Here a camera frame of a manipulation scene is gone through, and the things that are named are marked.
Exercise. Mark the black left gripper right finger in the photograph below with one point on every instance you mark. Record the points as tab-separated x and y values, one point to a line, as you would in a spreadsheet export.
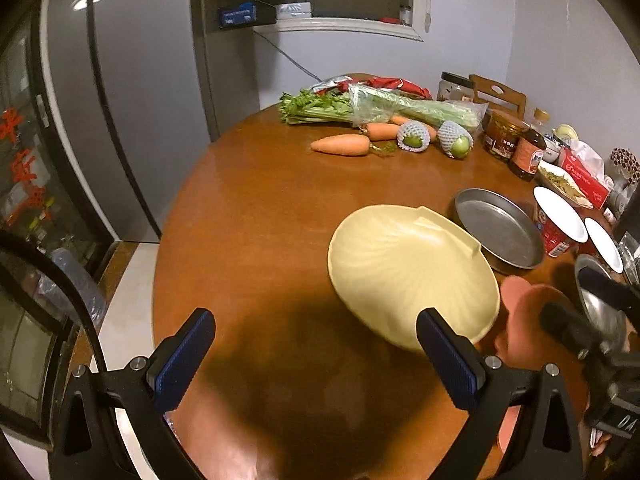
454	358

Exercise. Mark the front carrot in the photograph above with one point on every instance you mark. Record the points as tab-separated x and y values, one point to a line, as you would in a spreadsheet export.
351	145

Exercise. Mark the white dish with food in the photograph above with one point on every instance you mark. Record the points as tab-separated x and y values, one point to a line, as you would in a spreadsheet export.
560	182

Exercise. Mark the chili sauce jar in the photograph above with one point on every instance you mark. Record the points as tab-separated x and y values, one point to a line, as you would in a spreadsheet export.
501	134

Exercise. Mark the red snack bag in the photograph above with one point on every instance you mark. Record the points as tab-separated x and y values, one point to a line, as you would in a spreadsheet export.
398	85

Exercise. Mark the brown sauce bottle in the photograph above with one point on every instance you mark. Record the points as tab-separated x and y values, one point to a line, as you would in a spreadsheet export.
528	153

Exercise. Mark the glass door cabinet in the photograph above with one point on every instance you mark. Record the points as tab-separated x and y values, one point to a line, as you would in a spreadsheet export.
42	204

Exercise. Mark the back carrot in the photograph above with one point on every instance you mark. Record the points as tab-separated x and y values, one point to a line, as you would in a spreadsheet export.
399	120

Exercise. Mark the clear jar black lid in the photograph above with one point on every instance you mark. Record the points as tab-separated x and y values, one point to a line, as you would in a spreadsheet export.
453	87

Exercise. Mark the netted green fruit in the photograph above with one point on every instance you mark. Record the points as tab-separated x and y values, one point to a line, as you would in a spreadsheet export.
413	137
454	140

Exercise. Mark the red instant noodle cup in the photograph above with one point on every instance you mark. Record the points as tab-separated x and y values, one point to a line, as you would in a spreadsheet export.
559	224

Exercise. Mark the right netted green fruit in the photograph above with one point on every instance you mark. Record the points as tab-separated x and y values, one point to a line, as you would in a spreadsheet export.
454	140

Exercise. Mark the small white jar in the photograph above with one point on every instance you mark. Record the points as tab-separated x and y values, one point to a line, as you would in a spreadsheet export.
553	148

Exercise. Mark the plastic water bottle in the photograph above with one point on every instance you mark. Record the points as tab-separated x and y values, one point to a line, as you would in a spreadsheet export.
93	299

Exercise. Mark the carrot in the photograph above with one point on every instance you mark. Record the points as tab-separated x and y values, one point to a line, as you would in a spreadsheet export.
399	120
378	132
351	145

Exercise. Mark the cream shell-shaped plate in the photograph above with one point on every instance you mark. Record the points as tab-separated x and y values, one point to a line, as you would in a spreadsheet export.
389	262

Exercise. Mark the orange bear-shaped plate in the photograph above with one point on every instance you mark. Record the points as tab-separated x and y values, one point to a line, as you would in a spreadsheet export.
525	344

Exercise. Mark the wooden chair right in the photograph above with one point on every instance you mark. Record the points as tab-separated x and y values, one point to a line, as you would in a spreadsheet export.
498	96

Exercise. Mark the bundle of straws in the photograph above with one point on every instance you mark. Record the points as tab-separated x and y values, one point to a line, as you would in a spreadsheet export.
626	164

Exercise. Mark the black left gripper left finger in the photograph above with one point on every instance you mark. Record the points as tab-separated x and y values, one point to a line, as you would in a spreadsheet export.
176	360

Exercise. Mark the steel bowl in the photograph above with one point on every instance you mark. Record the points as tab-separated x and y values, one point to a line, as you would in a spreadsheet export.
611	323

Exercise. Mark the round metal pan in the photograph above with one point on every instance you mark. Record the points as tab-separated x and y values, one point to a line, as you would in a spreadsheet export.
510	241

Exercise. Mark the blue box on shelf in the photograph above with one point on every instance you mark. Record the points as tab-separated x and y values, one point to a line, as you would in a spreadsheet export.
245	14

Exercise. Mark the left netted green fruit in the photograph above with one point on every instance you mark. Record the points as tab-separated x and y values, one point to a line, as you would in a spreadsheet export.
413	137

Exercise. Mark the celery bunch in bag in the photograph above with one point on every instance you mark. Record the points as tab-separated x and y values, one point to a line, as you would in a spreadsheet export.
360	104

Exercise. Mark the red tissue box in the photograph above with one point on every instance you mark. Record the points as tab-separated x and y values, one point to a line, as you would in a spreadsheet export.
587	169

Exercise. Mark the middle carrot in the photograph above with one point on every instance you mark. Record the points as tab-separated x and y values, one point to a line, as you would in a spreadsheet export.
378	132

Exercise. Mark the white box on sill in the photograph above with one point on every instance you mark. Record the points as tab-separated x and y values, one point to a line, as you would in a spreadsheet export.
294	11

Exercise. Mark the grey refrigerator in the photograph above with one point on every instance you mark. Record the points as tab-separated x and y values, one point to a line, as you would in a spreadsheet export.
125	98

